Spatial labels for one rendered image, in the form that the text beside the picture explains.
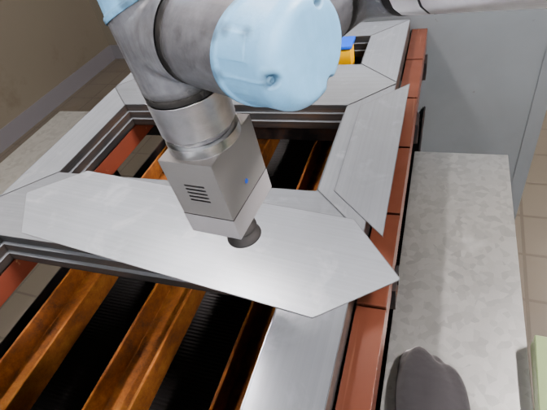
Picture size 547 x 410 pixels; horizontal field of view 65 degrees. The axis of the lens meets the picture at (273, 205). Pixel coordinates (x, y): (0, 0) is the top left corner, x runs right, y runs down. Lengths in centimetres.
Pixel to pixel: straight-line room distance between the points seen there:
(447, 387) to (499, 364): 10
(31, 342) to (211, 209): 59
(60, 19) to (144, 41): 346
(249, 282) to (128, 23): 38
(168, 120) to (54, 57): 333
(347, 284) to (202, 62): 38
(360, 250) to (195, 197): 27
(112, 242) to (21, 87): 280
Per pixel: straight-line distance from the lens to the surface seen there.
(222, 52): 27
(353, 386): 56
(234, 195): 44
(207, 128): 39
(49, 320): 98
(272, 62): 25
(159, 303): 88
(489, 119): 148
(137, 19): 35
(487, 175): 104
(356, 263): 61
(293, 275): 60
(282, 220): 68
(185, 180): 43
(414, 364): 71
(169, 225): 74
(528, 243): 185
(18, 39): 354
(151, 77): 37
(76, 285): 101
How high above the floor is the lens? 134
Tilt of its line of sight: 42 degrees down
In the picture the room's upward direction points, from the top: 14 degrees counter-clockwise
